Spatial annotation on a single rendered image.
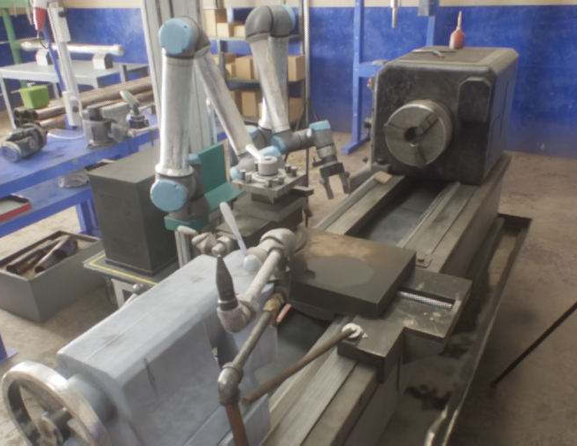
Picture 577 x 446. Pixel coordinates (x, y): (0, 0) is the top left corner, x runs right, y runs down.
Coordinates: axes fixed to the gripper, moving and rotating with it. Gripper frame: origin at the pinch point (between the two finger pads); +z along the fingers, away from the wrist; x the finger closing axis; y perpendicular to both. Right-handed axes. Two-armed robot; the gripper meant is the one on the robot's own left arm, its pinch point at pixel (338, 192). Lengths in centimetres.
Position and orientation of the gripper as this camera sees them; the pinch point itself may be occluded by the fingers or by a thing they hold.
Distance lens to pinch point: 249.8
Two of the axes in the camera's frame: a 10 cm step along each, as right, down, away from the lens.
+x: 6.3, -2.6, 7.3
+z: 2.8, 9.5, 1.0
